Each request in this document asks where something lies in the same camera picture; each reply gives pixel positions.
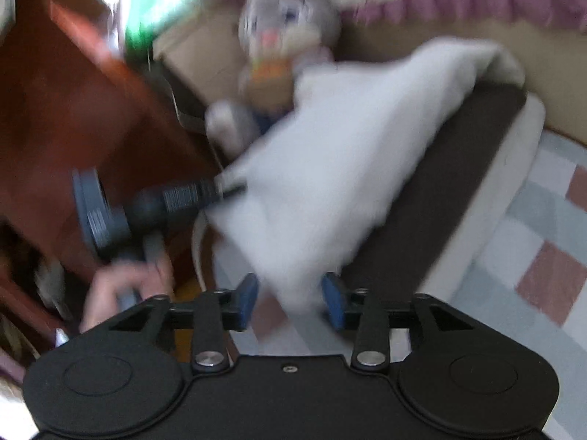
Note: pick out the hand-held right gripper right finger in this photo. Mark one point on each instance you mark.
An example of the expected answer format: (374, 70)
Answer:
(332, 302)

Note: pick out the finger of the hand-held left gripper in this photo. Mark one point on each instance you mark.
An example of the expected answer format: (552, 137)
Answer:
(231, 189)

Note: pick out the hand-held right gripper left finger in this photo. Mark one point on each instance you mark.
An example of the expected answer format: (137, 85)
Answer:
(247, 298)

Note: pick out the cream knit cardigan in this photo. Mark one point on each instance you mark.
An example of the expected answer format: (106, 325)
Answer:
(344, 156)

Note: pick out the person's left hand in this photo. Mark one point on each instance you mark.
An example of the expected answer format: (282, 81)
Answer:
(128, 286)

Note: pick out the brown wooden dresser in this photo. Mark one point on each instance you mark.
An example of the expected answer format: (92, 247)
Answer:
(69, 101)

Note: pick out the cardboard box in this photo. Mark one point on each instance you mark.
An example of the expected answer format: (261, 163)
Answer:
(206, 55)

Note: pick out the brown folded sweater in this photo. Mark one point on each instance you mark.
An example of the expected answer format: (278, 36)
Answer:
(435, 192)

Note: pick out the grey plush rabbit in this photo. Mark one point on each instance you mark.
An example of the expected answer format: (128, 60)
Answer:
(284, 13)

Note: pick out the bright green object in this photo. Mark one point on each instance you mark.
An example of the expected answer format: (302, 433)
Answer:
(142, 13)

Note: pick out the checkered rug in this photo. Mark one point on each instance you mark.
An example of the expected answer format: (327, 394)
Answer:
(527, 220)

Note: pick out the cream folded garment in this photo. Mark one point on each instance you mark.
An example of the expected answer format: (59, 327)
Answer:
(504, 169)

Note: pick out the beige bed base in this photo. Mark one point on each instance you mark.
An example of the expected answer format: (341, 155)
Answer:
(550, 78)

